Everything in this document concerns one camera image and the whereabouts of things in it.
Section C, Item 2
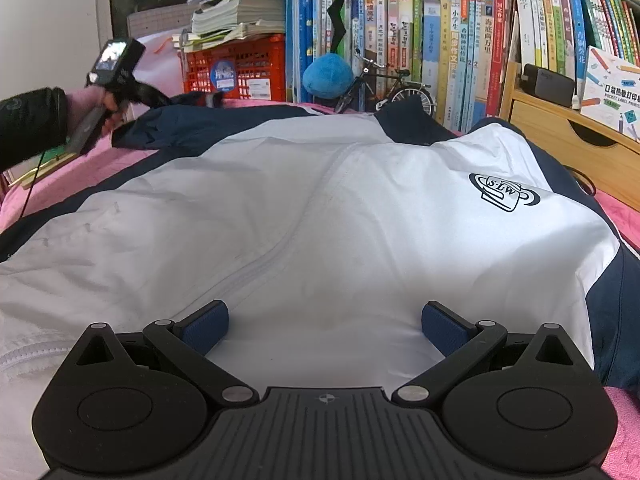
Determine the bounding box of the white navy zip jacket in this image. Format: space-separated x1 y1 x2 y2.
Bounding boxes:
0 91 640 480

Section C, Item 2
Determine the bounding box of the person left hand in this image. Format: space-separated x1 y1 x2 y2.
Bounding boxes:
65 86 126 136

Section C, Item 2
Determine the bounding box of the red plastic crate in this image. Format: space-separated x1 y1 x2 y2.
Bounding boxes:
180 34 286 102

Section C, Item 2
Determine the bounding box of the stack of papers and booklets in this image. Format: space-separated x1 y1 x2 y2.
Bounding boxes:
171 0 285 53

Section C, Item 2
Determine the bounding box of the pink bunny print blanket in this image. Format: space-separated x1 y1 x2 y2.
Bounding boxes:
0 96 640 480

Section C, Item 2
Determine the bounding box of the blue plush ball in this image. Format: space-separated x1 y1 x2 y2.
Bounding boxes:
302 53 354 100

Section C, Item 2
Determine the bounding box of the wooden drawer organizer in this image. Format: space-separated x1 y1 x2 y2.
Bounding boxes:
500 62 640 209

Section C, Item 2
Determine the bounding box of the miniature bicycle model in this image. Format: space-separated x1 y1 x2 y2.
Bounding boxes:
333 48 437 116

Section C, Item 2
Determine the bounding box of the black power adapter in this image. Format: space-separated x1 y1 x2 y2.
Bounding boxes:
521 64 575 108

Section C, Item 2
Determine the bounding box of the white label printer box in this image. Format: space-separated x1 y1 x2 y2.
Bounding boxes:
580 47 640 142

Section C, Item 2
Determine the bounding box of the row of upright books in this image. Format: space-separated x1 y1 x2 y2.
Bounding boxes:
285 0 639 133

